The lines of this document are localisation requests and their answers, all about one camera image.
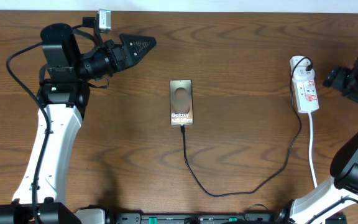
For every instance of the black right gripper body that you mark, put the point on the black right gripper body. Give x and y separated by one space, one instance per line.
344 79

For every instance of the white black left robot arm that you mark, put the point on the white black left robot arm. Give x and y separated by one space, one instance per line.
74 59

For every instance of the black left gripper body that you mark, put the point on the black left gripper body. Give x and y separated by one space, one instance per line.
103 62

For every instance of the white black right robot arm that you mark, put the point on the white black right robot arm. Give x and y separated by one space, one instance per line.
340 189

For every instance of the white power strip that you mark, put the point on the white power strip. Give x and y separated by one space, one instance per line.
302 77

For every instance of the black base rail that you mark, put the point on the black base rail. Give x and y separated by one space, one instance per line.
136 218

